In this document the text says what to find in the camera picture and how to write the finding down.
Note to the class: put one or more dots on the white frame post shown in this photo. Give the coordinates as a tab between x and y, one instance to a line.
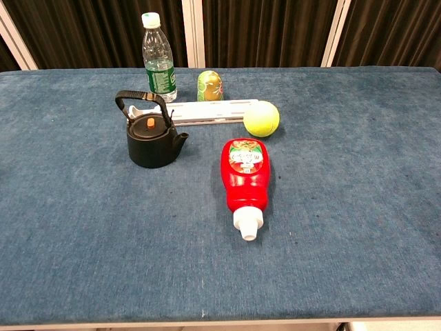
193	34
336	34
17	45

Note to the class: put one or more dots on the clear water bottle green label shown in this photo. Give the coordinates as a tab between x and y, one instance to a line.
159	65

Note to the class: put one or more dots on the blue table cloth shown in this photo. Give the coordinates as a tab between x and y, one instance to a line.
103	224

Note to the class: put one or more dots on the red ketchup bottle white cap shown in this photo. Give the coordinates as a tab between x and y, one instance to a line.
245	182

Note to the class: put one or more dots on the yellow tennis ball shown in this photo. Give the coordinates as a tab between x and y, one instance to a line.
262	119

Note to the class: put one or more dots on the black pleated curtain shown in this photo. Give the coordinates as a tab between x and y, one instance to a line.
86	31
6	57
392	31
265	31

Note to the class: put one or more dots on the black cast iron teapot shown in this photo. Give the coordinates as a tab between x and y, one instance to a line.
151	148

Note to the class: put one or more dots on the white folding stand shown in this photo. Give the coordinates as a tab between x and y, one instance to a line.
206	111

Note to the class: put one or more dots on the green gold egg toy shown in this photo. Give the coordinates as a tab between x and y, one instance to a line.
209	86

